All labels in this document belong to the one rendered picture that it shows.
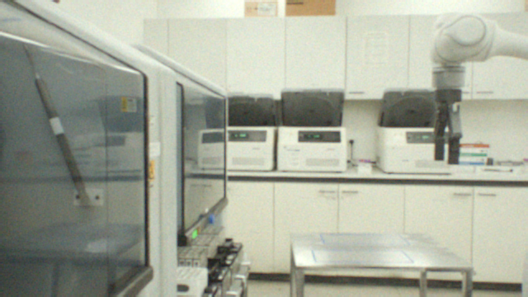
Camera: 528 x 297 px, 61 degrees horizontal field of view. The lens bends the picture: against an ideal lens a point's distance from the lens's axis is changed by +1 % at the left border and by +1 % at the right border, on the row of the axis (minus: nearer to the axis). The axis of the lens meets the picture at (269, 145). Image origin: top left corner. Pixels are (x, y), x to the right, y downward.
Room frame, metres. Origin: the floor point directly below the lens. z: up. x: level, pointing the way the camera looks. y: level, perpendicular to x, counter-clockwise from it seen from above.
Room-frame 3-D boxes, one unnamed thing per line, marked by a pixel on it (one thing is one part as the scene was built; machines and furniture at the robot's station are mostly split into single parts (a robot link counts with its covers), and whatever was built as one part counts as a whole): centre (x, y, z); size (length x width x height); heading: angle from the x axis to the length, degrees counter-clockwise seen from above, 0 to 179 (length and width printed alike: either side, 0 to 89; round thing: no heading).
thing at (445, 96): (1.30, -0.52, 1.36); 0.08 x 0.07 x 0.09; 175
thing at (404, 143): (3.74, -1.21, 1.25); 0.62 x 0.56 x 0.69; 174
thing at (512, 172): (3.52, -1.79, 0.93); 0.30 x 0.10 x 0.06; 77
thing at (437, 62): (1.28, -0.51, 1.54); 0.13 x 0.11 x 0.16; 168
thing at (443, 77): (1.30, -0.52, 1.43); 0.09 x 0.09 x 0.06
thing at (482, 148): (3.84, -1.76, 1.10); 0.24 x 0.13 x 0.10; 83
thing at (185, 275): (1.27, 0.33, 0.83); 0.30 x 0.10 x 0.06; 85
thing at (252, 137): (3.88, 0.21, 1.22); 0.62 x 0.56 x 0.64; 173
